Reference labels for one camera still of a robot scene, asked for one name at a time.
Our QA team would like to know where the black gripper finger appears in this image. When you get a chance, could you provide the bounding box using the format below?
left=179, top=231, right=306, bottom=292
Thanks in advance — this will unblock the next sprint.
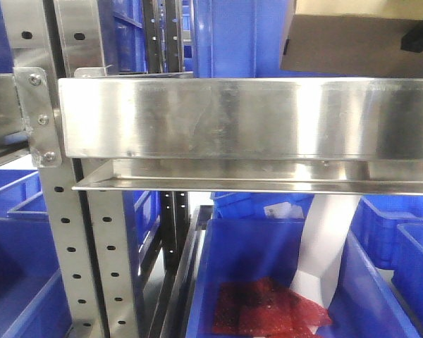
left=400, top=20, right=423, bottom=53

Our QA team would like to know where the blue plastic bin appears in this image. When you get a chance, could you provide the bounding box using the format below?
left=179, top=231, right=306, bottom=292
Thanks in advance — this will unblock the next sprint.
left=351, top=195, right=423, bottom=325
left=0, top=170, right=72, bottom=337
left=185, top=219, right=419, bottom=337

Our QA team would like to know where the black perforated rack upright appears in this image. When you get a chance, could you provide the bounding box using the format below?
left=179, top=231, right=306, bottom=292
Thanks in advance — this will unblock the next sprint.
left=142, top=0, right=191, bottom=272

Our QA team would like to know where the steel mounting bracket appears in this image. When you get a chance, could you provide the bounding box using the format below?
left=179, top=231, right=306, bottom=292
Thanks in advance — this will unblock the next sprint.
left=13, top=67, right=62, bottom=168

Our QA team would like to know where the perforated steel shelf upright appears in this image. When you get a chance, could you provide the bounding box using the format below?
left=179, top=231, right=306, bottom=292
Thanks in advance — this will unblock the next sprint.
left=1, top=1, right=141, bottom=337

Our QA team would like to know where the brown cardboard box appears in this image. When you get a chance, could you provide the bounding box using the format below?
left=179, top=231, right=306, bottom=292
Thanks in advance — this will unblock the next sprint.
left=281, top=1, right=423, bottom=78

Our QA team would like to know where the blue bin upper shelf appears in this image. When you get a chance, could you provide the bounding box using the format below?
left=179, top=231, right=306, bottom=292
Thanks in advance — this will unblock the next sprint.
left=192, top=0, right=297, bottom=79

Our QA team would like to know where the blue plastic bin left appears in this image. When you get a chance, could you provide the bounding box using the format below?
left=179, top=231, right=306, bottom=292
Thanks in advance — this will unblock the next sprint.
left=0, top=170, right=72, bottom=337

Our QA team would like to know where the stainless steel shelf tray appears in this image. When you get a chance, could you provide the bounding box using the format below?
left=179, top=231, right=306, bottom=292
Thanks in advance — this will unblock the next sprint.
left=59, top=77, right=423, bottom=195

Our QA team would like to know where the blue plastic bin centre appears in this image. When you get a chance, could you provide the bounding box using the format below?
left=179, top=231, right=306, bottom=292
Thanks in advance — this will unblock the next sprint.
left=185, top=219, right=419, bottom=337

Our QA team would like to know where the blue plastic bin right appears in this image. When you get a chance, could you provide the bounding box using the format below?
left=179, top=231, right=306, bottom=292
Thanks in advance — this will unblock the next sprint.
left=351, top=195, right=423, bottom=325

